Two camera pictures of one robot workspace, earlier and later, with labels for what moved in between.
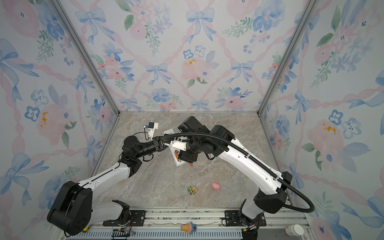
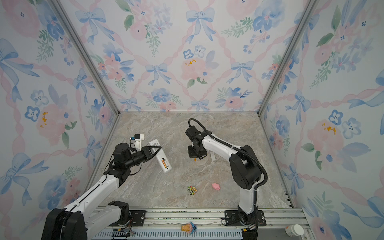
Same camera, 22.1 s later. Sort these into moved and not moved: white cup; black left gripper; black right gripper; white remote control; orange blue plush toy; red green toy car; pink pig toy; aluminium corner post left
Moved: white remote control; black left gripper; black right gripper
Not moved: orange blue plush toy; aluminium corner post left; pink pig toy; white cup; red green toy car
